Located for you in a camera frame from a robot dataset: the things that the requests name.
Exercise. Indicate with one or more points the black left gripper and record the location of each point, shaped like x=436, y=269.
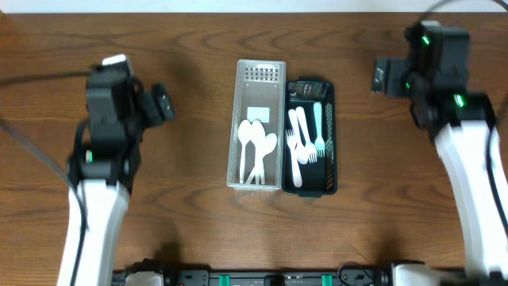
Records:
x=163, y=103

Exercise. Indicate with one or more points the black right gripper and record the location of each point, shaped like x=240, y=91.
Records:
x=389, y=76

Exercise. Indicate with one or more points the pale green plastic fork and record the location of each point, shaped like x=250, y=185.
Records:
x=319, y=142

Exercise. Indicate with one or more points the white plastic fork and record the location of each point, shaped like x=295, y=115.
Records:
x=309, y=145
x=295, y=170

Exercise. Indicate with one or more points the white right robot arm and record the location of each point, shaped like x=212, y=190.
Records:
x=462, y=125

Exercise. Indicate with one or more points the dark green plastic basket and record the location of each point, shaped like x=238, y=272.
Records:
x=318, y=178

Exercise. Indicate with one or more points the clear perforated plastic basket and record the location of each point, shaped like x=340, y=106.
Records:
x=259, y=96

